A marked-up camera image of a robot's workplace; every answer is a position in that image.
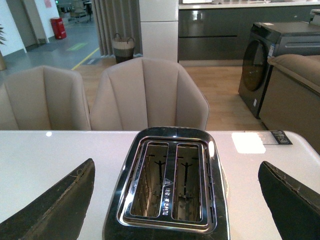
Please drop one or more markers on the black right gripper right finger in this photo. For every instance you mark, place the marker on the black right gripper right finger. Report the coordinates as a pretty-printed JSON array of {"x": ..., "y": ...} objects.
[{"x": 295, "y": 208}]

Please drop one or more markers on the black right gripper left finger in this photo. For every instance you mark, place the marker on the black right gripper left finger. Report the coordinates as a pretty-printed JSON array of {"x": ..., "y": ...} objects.
[{"x": 57, "y": 214}]

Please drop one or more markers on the chrome two-slot toaster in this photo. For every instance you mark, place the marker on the chrome two-slot toaster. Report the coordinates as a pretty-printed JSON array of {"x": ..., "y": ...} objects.
[{"x": 171, "y": 187}]

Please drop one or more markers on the beige chair left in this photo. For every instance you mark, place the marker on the beige chair left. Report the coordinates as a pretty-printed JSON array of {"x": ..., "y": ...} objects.
[{"x": 44, "y": 98}]

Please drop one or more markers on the beige chair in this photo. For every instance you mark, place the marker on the beige chair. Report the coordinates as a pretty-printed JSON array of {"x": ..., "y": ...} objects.
[
  {"x": 143, "y": 93},
  {"x": 44, "y": 98}
]

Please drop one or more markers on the beige chair centre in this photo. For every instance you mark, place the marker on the beige chair centre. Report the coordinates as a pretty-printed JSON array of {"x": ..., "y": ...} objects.
[{"x": 143, "y": 93}]

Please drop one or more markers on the dark grey washing machine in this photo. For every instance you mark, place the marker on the dark grey washing machine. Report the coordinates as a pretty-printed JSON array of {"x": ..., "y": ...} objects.
[{"x": 272, "y": 39}]

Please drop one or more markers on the woven laundry basket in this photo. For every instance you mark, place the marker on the woven laundry basket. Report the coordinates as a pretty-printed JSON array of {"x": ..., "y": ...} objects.
[{"x": 123, "y": 48}]

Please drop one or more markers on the red cabinet box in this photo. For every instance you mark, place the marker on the red cabinet box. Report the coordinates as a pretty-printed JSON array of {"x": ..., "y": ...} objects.
[{"x": 58, "y": 28}]

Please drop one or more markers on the dark grey kitchen cabinet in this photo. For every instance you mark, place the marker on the dark grey kitchen cabinet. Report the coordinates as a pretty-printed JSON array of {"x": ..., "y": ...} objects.
[{"x": 222, "y": 32}]

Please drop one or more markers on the grey curtain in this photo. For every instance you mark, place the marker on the grey curtain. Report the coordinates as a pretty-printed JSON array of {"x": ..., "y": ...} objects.
[{"x": 117, "y": 17}]

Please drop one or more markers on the white pillar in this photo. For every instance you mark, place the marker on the white pillar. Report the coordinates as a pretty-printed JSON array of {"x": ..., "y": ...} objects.
[{"x": 159, "y": 28}]

